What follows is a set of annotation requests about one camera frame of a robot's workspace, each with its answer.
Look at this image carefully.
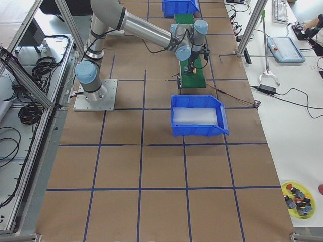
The white keyboard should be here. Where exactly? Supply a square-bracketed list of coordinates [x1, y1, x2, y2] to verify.
[272, 0, 288, 24]

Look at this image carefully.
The metal reacher grabber tool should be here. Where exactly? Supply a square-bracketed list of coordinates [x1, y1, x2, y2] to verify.
[259, 9, 280, 86]

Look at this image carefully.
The aluminium frame post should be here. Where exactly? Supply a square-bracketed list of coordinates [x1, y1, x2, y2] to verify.
[236, 0, 267, 57]

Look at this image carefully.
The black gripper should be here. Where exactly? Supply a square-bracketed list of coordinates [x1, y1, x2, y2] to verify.
[184, 51, 199, 74]

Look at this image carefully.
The black power adapter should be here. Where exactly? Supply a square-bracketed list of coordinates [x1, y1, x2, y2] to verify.
[259, 84, 276, 95]

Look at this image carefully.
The teach pendant tablet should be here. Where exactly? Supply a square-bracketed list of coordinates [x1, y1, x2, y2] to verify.
[267, 37, 305, 63]

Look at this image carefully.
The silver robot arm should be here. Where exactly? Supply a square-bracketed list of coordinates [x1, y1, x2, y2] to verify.
[79, 1, 209, 109]

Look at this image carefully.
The blue bin right side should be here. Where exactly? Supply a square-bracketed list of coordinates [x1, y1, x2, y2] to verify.
[171, 95, 230, 137]

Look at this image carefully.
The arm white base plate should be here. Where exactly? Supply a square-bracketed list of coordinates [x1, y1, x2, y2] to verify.
[74, 79, 118, 111]

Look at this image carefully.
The blue bin left side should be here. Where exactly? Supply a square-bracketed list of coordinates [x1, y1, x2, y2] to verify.
[162, 0, 200, 18]

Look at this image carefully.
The red black conveyor wire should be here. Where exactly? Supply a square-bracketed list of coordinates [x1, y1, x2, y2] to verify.
[206, 84, 261, 108]

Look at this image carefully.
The blue bin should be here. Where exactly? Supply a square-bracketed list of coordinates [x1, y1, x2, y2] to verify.
[171, 95, 230, 137]
[162, 0, 200, 18]

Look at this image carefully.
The green conveyor belt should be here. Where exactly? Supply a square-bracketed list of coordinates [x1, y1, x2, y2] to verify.
[175, 14, 206, 89]

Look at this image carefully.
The person hand at desk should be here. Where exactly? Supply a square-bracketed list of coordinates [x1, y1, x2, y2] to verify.
[303, 14, 322, 30]

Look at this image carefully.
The white foam pad right bin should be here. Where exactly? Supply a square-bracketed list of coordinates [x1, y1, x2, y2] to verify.
[173, 107, 218, 125]

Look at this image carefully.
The yellow plate with buttons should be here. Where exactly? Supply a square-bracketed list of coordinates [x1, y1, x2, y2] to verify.
[281, 181, 316, 219]

